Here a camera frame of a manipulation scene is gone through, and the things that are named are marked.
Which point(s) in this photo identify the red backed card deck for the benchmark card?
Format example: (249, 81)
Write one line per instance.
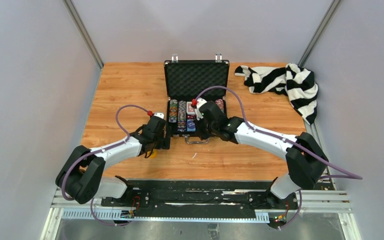
(189, 108)

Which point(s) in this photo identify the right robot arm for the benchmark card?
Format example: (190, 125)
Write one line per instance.
(304, 158)

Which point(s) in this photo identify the black aluminium poker case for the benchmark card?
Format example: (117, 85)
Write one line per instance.
(185, 79)

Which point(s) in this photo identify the black white striped cloth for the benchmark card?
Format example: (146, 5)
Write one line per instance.
(295, 82)

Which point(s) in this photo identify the blue tan chip column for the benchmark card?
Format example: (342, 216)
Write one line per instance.
(182, 116)

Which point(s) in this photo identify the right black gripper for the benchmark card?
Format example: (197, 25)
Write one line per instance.
(203, 136)

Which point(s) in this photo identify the mixed chip column far left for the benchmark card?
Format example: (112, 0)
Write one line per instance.
(173, 111)

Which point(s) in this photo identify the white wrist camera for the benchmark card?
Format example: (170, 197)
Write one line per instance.
(198, 103)
(159, 115)

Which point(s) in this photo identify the yellow round button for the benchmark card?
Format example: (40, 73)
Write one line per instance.
(152, 154)

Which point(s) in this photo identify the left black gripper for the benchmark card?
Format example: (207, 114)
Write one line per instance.
(164, 143)

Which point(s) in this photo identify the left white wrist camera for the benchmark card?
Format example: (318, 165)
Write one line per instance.
(159, 115)

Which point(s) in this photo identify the blue backed playing cards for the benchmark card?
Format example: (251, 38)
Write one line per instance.
(190, 125)

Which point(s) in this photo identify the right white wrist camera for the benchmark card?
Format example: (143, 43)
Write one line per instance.
(198, 103)

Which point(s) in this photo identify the red dice in case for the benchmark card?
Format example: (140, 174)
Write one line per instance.
(191, 117)

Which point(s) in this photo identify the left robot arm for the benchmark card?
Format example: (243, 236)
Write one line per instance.
(81, 177)

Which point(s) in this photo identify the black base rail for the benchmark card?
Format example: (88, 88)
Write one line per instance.
(205, 201)

